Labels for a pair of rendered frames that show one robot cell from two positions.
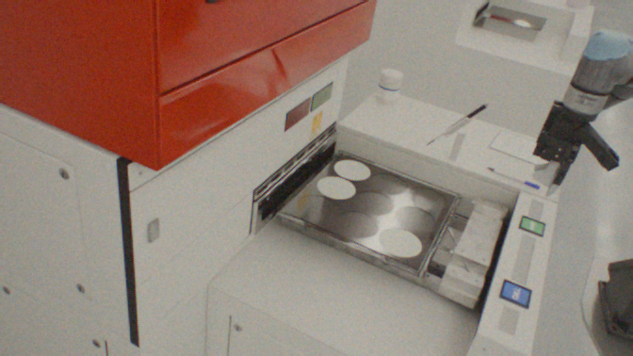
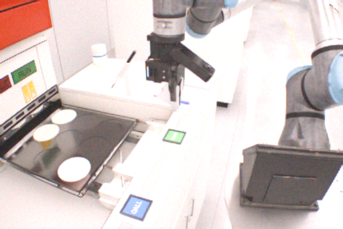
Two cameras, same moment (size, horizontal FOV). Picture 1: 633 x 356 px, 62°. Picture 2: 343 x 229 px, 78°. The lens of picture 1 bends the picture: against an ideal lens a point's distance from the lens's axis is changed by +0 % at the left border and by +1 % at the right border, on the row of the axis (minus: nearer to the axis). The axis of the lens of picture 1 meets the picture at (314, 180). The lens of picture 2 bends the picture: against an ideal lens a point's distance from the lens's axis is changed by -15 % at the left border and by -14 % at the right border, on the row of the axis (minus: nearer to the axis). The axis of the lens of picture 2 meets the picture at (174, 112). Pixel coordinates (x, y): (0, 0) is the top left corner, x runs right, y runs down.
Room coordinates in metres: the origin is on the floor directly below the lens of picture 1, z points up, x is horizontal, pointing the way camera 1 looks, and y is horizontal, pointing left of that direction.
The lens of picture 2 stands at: (0.45, -0.49, 1.42)
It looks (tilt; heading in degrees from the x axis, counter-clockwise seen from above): 33 degrees down; 357
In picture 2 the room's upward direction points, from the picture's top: straight up
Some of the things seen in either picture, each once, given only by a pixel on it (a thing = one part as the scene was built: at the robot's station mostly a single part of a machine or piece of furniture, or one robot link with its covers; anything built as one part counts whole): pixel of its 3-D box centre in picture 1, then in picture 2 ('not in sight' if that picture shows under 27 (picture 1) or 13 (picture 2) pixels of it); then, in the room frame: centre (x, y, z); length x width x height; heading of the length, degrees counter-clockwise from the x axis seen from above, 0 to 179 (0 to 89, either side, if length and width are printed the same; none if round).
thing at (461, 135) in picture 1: (454, 135); (124, 77); (1.27, -0.35, 1.03); 0.06 x 0.04 x 0.13; 68
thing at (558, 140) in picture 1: (563, 133); (167, 57); (1.02, -0.50, 1.20); 0.09 x 0.08 x 0.12; 69
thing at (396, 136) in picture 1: (448, 156); (141, 92); (1.41, -0.39, 0.89); 0.62 x 0.35 x 0.14; 68
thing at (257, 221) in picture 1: (299, 177); (25, 129); (1.15, 0.04, 0.89); 0.44 x 0.02 x 0.10; 158
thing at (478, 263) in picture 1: (471, 259); (128, 173); (0.93, -0.38, 0.89); 0.08 x 0.03 x 0.03; 68
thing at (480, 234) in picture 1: (474, 250); (140, 162); (1.01, -0.41, 0.87); 0.36 x 0.08 x 0.03; 158
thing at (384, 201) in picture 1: (374, 203); (67, 139); (1.09, -0.16, 0.90); 0.34 x 0.34 x 0.01; 68
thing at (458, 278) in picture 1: (462, 280); (114, 193); (0.86, -0.35, 0.89); 0.08 x 0.03 x 0.03; 68
